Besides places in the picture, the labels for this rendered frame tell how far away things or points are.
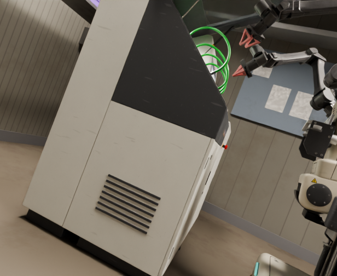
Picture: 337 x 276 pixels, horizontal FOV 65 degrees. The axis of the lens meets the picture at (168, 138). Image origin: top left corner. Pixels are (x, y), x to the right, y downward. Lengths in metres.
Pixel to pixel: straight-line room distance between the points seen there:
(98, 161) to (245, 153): 2.26
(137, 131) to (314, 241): 2.56
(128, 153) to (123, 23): 0.69
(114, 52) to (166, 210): 0.86
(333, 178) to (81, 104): 1.30
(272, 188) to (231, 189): 0.48
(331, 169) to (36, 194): 1.50
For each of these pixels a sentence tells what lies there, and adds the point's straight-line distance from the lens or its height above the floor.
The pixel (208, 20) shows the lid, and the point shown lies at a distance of 2.04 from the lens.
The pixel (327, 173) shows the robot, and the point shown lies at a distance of 1.42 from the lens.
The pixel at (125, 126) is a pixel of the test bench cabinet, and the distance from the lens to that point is 1.37.
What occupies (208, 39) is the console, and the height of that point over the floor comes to 1.51.
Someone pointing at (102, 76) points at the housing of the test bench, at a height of 0.89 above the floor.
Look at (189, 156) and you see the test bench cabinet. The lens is 1.27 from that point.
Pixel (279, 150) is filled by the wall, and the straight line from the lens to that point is 3.34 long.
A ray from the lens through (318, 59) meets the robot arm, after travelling 2.02.
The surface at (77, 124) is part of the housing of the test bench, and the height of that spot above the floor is 0.61.
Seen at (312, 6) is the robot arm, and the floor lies 1.52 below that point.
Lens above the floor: 0.73
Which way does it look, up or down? 1 degrees down
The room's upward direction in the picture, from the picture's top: 21 degrees clockwise
